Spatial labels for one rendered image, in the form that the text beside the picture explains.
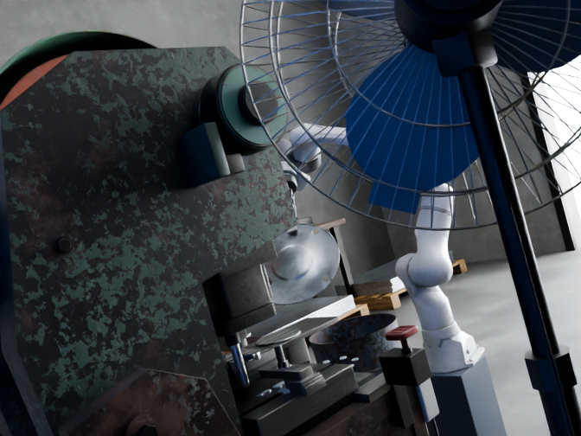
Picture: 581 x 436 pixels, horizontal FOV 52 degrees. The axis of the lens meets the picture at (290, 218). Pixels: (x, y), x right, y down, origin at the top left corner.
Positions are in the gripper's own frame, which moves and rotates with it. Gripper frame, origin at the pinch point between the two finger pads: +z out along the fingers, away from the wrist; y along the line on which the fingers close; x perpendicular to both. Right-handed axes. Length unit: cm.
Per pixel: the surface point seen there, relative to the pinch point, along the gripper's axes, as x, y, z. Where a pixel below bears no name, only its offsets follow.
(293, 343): -3.6, 4.6, 44.4
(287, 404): -4, 19, 67
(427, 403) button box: 25, -10, 61
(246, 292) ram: -9.3, 24.0, 39.4
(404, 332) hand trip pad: 24, 15, 55
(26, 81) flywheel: -54, 65, -17
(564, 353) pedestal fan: 42, 65, 92
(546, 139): 197, -272, -268
